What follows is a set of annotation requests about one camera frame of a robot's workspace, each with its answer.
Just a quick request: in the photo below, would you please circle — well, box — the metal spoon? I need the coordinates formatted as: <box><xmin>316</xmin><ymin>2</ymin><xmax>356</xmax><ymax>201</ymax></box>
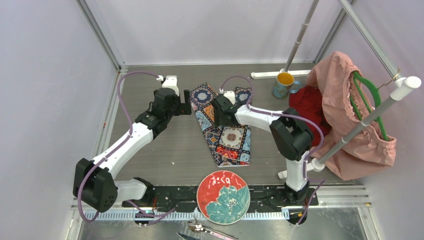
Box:
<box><xmin>187</xmin><ymin>220</ymin><xmax>239</xmax><ymax>240</ymax></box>

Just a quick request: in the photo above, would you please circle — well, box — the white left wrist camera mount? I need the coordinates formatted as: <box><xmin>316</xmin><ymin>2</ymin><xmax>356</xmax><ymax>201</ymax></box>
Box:
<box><xmin>156</xmin><ymin>75</ymin><xmax>180</xmax><ymax>96</ymax></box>

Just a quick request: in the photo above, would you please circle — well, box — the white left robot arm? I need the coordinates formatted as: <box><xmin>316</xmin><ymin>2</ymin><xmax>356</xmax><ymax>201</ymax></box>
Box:
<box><xmin>73</xmin><ymin>87</ymin><xmax>192</xmax><ymax>213</ymax></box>

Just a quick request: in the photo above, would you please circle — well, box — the green clothes hanger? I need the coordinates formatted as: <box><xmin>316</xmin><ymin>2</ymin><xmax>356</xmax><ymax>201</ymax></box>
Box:
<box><xmin>349</xmin><ymin>70</ymin><xmax>388</xmax><ymax>143</ymax></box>

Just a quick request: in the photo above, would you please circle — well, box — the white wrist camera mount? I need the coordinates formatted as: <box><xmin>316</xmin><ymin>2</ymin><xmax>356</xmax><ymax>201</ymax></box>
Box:
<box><xmin>219</xmin><ymin>88</ymin><xmax>236</xmax><ymax>105</ymax></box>
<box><xmin>156</xmin><ymin>75</ymin><xmax>180</xmax><ymax>96</ymax></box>

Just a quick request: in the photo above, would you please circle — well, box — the red cloth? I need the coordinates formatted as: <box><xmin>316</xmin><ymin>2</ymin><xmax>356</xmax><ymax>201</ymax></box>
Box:
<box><xmin>289</xmin><ymin>85</ymin><xmax>332</xmax><ymax>137</ymax></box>

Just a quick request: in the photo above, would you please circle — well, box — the colourful patterned placemat cloth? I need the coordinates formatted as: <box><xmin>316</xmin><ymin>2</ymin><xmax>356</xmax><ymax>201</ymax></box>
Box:
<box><xmin>190</xmin><ymin>82</ymin><xmax>251</xmax><ymax>168</ymax></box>

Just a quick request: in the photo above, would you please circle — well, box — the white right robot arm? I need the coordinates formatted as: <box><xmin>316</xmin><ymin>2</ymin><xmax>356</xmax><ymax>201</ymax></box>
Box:
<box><xmin>211</xmin><ymin>94</ymin><xmax>314</xmax><ymax>205</ymax></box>

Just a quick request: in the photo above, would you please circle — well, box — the red plate with teal flower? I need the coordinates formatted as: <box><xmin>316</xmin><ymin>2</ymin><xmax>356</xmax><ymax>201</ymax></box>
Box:
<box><xmin>196</xmin><ymin>170</ymin><xmax>251</xmax><ymax>225</ymax></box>

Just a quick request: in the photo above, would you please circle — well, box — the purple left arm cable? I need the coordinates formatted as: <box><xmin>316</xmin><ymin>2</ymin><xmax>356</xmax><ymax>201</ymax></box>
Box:
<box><xmin>76</xmin><ymin>70</ymin><xmax>176</xmax><ymax>227</ymax></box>

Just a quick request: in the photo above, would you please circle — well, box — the pink fabric garment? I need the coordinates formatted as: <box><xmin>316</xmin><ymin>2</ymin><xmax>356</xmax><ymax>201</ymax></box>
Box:
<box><xmin>306</xmin><ymin>51</ymin><xmax>397</xmax><ymax>181</ymax></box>

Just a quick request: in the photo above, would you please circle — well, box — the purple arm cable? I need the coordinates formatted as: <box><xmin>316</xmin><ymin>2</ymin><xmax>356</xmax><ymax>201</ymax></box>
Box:
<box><xmin>219</xmin><ymin>75</ymin><xmax>327</xmax><ymax>226</ymax></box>
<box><xmin>76</xmin><ymin>70</ymin><xmax>176</xmax><ymax>227</ymax></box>

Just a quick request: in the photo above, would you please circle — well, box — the white and grey clothes rack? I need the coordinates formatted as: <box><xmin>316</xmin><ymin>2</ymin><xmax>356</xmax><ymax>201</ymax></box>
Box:
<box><xmin>250</xmin><ymin>0</ymin><xmax>423</xmax><ymax>181</ymax></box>

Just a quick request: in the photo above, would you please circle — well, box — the blue mug with yellow inside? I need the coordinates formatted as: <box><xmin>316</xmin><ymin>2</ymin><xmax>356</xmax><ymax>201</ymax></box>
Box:
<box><xmin>271</xmin><ymin>72</ymin><xmax>301</xmax><ymax>99</ymax></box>

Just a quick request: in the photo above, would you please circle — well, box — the metal knife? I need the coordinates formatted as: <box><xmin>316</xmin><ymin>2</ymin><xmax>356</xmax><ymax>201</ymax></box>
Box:
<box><xmin>176</xmin><ymin>232</ymin><xmax>201</xmax><ymax>240</ymax></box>

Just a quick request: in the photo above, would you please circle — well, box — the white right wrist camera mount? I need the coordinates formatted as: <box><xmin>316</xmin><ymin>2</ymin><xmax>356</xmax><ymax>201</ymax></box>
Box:
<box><xmin>219</xmin><ymin>88</ymin><xmax>236</xmax><ymax>105</ymax></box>

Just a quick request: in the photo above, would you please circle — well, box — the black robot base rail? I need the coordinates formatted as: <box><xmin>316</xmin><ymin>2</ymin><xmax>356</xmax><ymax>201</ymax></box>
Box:
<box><xmin>132</xmin><ymin>185</ymin><xmax>319</xmax><ymax>213</ymax></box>

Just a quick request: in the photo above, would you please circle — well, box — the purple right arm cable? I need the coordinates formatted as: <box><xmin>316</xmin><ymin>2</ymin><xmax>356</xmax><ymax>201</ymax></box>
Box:
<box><xmin>219</xmin><ymin>75</ymin><xmax>327</xmax><ymax>226</ymax></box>

